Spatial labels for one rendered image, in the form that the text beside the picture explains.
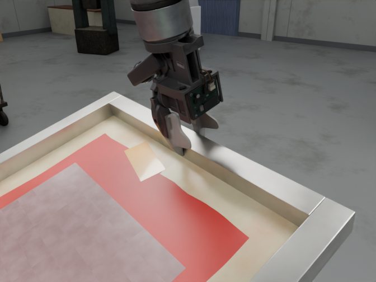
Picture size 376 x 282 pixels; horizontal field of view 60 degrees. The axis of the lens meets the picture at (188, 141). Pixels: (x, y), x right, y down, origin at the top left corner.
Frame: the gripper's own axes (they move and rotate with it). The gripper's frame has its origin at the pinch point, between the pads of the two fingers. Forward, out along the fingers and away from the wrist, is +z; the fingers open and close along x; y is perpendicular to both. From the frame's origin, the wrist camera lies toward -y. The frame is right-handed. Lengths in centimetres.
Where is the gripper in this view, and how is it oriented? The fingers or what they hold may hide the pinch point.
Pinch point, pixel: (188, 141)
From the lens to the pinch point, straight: 58.0
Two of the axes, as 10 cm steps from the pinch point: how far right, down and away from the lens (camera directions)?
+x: 7.3, -5.3, 4.3
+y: 6.5, 3.5, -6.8
